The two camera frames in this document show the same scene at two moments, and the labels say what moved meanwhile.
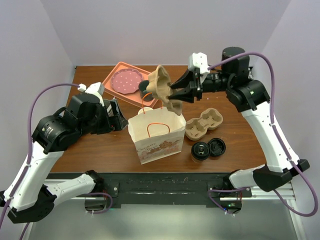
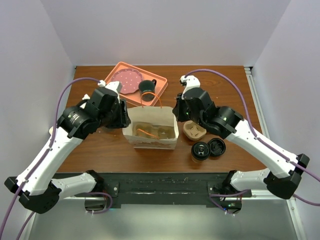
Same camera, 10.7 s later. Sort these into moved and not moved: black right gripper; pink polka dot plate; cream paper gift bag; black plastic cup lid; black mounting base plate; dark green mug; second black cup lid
Moved: cream paper gift bag; black right gripper
Not moved: pink polka dot plate; black plastic cup lid; second black cup lid; black mounting base plate; dark green mug
